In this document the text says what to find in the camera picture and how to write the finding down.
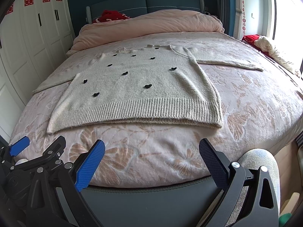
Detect red pillow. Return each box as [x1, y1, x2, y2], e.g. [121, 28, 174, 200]
[92, 10, 129, 24]

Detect teal upholstered headboard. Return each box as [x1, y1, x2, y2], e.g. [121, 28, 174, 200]
[86, 0, 204, 24]

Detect cream cloth on windowsill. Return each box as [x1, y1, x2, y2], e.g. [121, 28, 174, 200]
[254, 36, 301, 77]

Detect red cloth on windowsill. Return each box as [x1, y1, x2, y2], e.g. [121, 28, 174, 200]
[242, 34, 269, 56]

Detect pink folded duvet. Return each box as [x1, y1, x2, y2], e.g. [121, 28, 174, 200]
[67, 9, 224, 56]

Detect cream knit sweater black hearts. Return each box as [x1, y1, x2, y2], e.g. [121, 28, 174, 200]
[38, 45, 258, 134]

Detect white wardrobe red stickers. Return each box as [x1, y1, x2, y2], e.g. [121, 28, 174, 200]
[1, 0, 74, 141]

